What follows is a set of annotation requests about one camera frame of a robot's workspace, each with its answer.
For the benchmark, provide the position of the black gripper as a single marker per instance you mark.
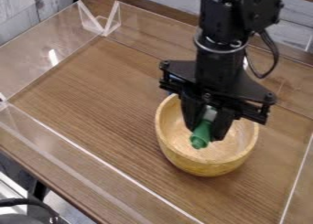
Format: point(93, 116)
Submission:
point(219, 83)

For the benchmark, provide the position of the green white marker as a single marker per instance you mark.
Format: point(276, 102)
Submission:
point(201, 136)

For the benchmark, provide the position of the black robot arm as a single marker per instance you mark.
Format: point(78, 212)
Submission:
point(229, 22)

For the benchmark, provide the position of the brown wooden bowl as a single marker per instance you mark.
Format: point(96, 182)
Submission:
point(216, 160)

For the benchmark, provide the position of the blue rectangular block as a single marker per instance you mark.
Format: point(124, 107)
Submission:
point(174, 84)

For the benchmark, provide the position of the clear acrylic barrier wall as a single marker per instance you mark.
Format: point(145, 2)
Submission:
point(79, 95)

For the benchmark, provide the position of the black table frame bracket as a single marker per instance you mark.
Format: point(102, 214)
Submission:
point(38, 192)

